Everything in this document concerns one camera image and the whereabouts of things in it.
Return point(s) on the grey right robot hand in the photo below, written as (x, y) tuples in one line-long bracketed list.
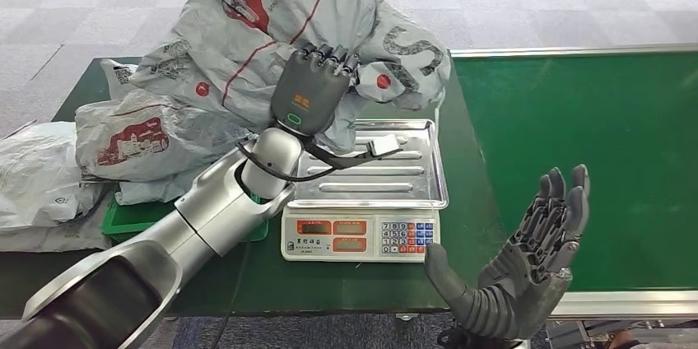
[(523, 286)]

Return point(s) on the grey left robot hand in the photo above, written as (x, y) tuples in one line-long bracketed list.
[(311, 95)]

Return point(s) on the grey parcel with red stripe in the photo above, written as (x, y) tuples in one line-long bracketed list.
[(272, 14)]

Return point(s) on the grey parcel with red print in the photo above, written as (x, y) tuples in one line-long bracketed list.
[(142, 139)]

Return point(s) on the white parcel with black print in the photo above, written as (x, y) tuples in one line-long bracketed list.
[(152, 191)]

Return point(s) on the green conveyor belt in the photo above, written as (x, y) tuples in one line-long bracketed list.
[(572, 117)]

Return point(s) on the white crumpled plastic parcel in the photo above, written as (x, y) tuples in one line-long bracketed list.
[(38, 172)]

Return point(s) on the flat pale plastic parcel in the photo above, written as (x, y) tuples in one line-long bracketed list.
[(60, 240)]

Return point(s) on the white electronic weighing scale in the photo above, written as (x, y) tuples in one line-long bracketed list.
[(371, 183)]

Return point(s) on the dark green table board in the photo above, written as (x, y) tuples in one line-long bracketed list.
[(354, 292)]

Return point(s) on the green plastic crate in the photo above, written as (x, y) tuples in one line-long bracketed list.
[(125, 218)]

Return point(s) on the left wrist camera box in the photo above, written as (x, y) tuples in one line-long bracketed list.
[(384, 145)]

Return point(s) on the aluminium conveyor side rail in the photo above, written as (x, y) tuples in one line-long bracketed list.
[(627, 305), (572, 51)]

